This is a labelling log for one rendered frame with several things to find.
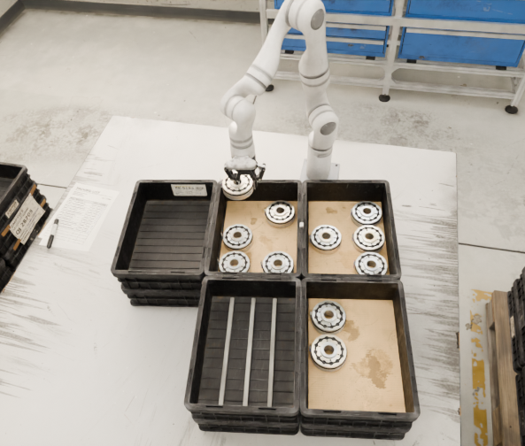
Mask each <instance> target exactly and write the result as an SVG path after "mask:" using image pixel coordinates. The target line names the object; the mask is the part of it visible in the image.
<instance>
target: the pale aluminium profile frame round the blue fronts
mask: <svg viewBox="0 0 525 446"><path fill-rule="evenodd" d="M404 2H405V0H395V5H394V6H393V8H392V14H391V16H382V15H367V14H353V13H339V12H326V21H328V22H342V23H355V24H368V25H382V26H390V30H389V35H390V39H389V40H388V41H387V47H388V55H387V58H376V57H370V56H366V57H359V56H346V55H335V54H328V62H329V63H338V64H350V65H371V66H380V67H381V68H382V69H383V70H384V71H385V75H384V76H383V77H382V78H380V79H379V80H378V79H368V78H357V77H346V76H335V75H330V80H329V83H333V84H343V85H353V86H363V87H374V88H383V89H382V94H381V95H379V100H380V101H381V102H389V100H390V96H389V95H388V94H389V88H393V89H403V90H414V91H424V92H435V93H445V94H455V95H466V96H486V97H496V98H506V99H512V100H511V102H510V104H511V105H508V106H506V108H505V111H506V112H508V113H511V114H515V113H517V111H518V108H517V105H518V103H519V102H520V100H521V96H522V94H523V92H524V89H525V49H524V51H523V53H522V56H521V68H518V66H517V67H511V66H509V67H506V66H500V65H496V66H487V65H464V64H453V63H441V62H428V61H417V59H407V60H405V59H394V58H395V53H396V47H397V45H400V41H399V40H398V36H399V35H402V31H403V28H402V27H424V28H438V29H452V30H467V31H481V32H495V33H508V34H523V35H525V24H516V23H501V22H487V21H472V20H456V19H427V18H412V17H402V16H403V15H404V14H405V12H406V7H405V6H404ZM259 10H260V23H261V36H262V46H263V45H264V42H265V40H266V38H267V36H268V33H269V31H268V18H269V19H275V18H276V16H277V14H278V12H279V10H277V9H267V2H266V0H259ZM303 53H304V52H299V51H294V50H281V56H280V58H282V59H293V60H300V58H301V57H302V55H303ZM398 68H405V69H417V70H429V71H440V72H451V73H473V74H485V75H496V76H507V77H511V81H512V88H513V90H504V89H494V88H473V87H462V86H452V85H441V84H430V83H419V82H409V81H397V80H395V79H394V78H393V77H392V75H391V74H392V73H393V72H394V71H395V70H397V69H398ZM274 79H282V80H292V81H301V79H300V74H299V73H293V72H283V71H277V72H276V75H275V76H274ZM515 106H516V107H515Z"/></svg>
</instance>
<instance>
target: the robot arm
mask: <svg viewBox="0 0 525 446"><path fill-rule="evenodd" d="M292 27H293V28H295V29H296V30H298V31H300V32H302V33H303V34H304V36H305V42H306V50H305V52H304V53H303V55H302V57H301V58H300V60H299V64H298V69H299V74H300V79H301V82H302V86H303V90H304V93H305V103H306V117H307V119H308V121H309V123H310V125H311V127H312V128H313V131H312V132H311V133H310V134H309V137H308V150H307V162H306V175H307V177H308V178H309V179H311V180H326V179H327V177H328V176H329V171H330V165H331V158H332V150H333V143H334V141H335V140H336V136H337V131H338V127H339V119H338V117H337V116H336V114H335V112H334V111H333V109H332V107H331V106H330V104H329V102H328V98H327V93H326V88H327V87H328V84H329V80H330V72H329V65H328V53H327V44H326V11H325V7H324V4H323V2H322V1H321V0H285V1H284V2H283V4H282V7H281V9H280V10H279V12H278V14H277V16H276V18H275V20H274V24H273V25H272V27H271V29H270V31H269V33H268V36H267V38H266V40H265V42H264V45H263V46H262V48H261V50H260V52H259V54H258V55H257V57H256V59H255V60H254V62H253V63H252V65H251V67H250V68H249V70H248V71H247V73H246V74H245V75H244V77H243V78H242V79H241V80H240V81H239V82H237V83H236V85H234V86H233V87H232V88H231V89H230V90H229V91H228V92H227V93H226V94H225V95H224V96H223V97H222V98H221V101H220V111H221V113H222V114H224V115H225V116H226V117H228V118H230V119H232V120H233V121H234V122H232V123H231V124H230V126H229V128H228V134H229V140H230V151H231V158H232V159H230V160H228V161H227V162H226V164H225V165H224V171H225V173H226V174H227V176H228V178H229V179H230V180H231V181H236V185H239V184H241V175H244V174H247V175H250V177H251V179H252V185H253V189H256V187H257V186H258V181H261V180H262V178H263V175H264V173H265V170H266V164H265V163H263V164H262V165H260V164H258V162H257V161H256V154H255V145H254V141H253V135H252V129H253V125H254V120H255V117H256V110H255V107H254V105H253V103H252V102H250V101H248V100H247V99H245V97H247V96H248V95H256V96H260V95H262V94H263V93H264V91H265V90H266V88H267V86H268V85H269V83H270V82H271V80H272V79H273V78H274V76H275V75H276V72H277V70H278V67H279V63H280V56H281V48H282V42H283V39H284V37H285V35H286V34H287V33H288V32H289V30H290V29H291V28H292ZM257 168H258V169H259V174H258V175H256V173H255V170H256V169H257ZM232 170H235V171H236V172H237V174H236V175H235V174H234V173H233V171H232Z"/></svg>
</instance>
